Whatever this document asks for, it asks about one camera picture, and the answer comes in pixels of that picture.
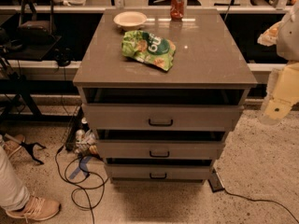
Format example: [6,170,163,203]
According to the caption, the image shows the black clamp tool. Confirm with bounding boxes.
[21,142,46,164]

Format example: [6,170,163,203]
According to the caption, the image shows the tan sneaker rear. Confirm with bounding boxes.
[3,134,25,158]

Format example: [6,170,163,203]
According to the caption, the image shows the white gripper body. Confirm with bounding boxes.
[264,63,299,105]

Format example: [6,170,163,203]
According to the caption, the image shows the grey bottom drawer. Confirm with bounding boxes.
[105,164,211,180]

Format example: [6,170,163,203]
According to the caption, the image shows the grey drawer cabinet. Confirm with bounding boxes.
[74,8,257,173]

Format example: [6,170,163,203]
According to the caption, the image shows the tan sneaker front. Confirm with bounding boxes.
[6,196,61,221]

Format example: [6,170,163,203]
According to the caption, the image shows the green chip bag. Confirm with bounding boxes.
[121,30,176,72]

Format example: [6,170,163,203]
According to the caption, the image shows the black bag with handle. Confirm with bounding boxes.
[17,0,55,45]

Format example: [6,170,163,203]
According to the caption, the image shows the grey drawer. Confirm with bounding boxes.
[105,164,211,180]
[97,141,225,160]
[82,104,243,132]

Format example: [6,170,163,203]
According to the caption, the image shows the red soda can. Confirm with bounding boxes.
[170,0,185,21]

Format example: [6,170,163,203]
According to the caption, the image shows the grey top drawer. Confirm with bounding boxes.
[82,104,243,132]

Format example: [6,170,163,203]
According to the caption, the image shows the tan sneaker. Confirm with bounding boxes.
[6,196,61,221]
[3,134,25,158]

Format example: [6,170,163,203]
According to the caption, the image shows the white bowl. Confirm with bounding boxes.
[113,11,147,31]

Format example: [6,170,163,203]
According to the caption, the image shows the grey middle drawer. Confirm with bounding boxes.
[97,141,225,160]

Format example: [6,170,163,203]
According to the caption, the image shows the black headphones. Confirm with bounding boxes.
[54,48,73,67]

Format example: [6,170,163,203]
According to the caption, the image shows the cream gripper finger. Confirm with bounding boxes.
[258,97,292,125]

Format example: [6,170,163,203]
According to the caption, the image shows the black power adapter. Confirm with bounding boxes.
[208,169,225,192]

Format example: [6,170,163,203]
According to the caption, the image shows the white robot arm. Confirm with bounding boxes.
[258,3,299,125]

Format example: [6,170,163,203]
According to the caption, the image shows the light trouser leg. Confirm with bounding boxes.
[0,147,30,211]

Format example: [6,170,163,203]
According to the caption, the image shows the pile of bottles trash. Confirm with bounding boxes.
[74,118,98,155]

